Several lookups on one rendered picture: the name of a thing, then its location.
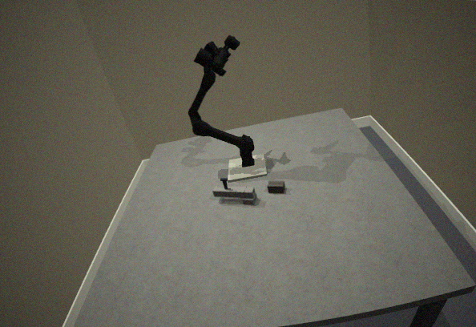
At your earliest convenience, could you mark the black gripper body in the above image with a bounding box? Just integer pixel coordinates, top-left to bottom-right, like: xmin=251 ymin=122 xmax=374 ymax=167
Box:
xmin=211 ymin=35 xmax=240 ymax=63

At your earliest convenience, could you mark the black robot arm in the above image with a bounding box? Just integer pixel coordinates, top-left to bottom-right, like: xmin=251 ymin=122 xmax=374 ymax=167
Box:
xmin=188 ymin=41 xmax=255 ymax=168

